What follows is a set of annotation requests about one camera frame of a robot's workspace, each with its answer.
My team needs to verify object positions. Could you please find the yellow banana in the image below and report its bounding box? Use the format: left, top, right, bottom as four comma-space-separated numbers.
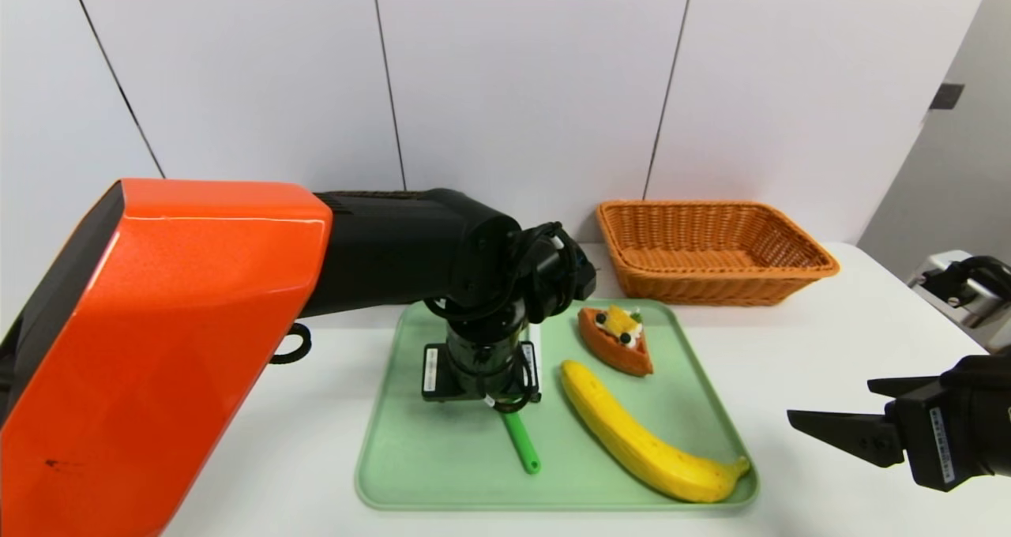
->
560, 359, 751, 503

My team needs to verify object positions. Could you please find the orange wicker basket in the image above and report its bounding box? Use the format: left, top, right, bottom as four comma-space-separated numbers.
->
596, 200, 840, 308

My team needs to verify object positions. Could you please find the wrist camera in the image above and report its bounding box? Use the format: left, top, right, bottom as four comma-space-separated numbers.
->
908, 251, 1011, 329
562, 241, 598, 301

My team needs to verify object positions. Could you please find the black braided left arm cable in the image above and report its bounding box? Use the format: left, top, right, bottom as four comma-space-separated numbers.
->
269, 323, 313, 365

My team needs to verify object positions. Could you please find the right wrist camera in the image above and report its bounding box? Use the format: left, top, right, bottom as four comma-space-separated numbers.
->
908, 251, 1011, 329

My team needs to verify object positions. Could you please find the wooden spork with green handle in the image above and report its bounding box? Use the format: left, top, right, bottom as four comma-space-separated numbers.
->
502, 409, 543, 475

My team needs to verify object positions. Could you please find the light green plastic tray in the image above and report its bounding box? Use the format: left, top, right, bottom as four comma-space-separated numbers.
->
355, 299, 759, 511

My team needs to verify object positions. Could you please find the black left wrist camera cable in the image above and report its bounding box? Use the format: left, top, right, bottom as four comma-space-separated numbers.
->
425, 221, 577, 414

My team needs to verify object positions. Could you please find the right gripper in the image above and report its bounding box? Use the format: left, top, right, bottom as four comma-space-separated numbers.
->
786, 354, 1011, 493

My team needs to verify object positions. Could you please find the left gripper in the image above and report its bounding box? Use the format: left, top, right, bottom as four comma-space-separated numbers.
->
421, 323, 543, 404

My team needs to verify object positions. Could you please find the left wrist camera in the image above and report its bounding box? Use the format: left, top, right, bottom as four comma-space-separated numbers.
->
562, 241, 598, 301

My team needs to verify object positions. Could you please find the orange fruit tart slice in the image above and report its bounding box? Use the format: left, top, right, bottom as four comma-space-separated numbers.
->
577, 306, 655, 377

